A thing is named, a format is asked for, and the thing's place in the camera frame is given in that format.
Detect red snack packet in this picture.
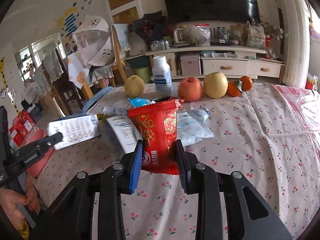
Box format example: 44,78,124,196
128,99,184,175

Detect wooden dining chair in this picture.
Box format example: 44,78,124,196
111,23,131,82

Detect left hand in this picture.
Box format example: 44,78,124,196
1,174,41,239

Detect black television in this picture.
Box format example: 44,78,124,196
165,0,260,23

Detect white wet wipes pack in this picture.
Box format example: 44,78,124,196
177,111,214,147

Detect yellow pear right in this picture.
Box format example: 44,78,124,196
203,72,228,99

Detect orange tangerine front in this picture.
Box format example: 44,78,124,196
226,80,242,97

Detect dark wooden chair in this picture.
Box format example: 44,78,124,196
42,48,83,116

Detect orange tangerine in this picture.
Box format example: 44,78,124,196
240,76,253,91
226,80,242,97

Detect white Magicday drink pouch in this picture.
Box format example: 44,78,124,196
188,106,210,123

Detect orange tangerine back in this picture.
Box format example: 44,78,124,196
240,76,253,91

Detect red gift boxes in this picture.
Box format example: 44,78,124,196
9,110,39,146

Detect white TV cabinet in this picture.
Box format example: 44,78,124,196
145,21,286,81

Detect white mesh food cover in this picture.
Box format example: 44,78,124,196
73,15,114,67

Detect yellow pear left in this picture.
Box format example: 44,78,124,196
124,75,145,98

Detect blue chair back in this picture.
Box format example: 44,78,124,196
82,87,112,113

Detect pink trash bucket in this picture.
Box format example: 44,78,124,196
22,129,54,179

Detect cherry print tablecloth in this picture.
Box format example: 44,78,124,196
35,82,320,240

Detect red apple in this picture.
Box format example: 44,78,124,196
177,77,203,102

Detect white plastic bottle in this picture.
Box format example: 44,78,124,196
152,56,172,96

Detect green waste bin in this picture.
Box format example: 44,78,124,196
135,66,152,84

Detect dining table with cloth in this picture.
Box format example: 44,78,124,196
66,39,115,99

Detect blue green snack bag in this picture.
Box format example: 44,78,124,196
128,98,156,108

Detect printed grey wipes pack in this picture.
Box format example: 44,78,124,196
107,115,142,153

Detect yellow pear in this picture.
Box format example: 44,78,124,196
124,75,145,98
203,72,228,99

